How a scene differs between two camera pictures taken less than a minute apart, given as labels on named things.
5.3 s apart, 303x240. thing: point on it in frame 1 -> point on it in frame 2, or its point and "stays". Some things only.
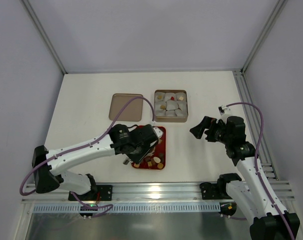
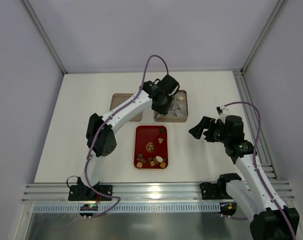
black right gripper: x=210 y=131 stays
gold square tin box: x=171 y=105 stays
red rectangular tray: x=156 y=157 stays
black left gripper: x=140 y=155 -> x=162 y=107
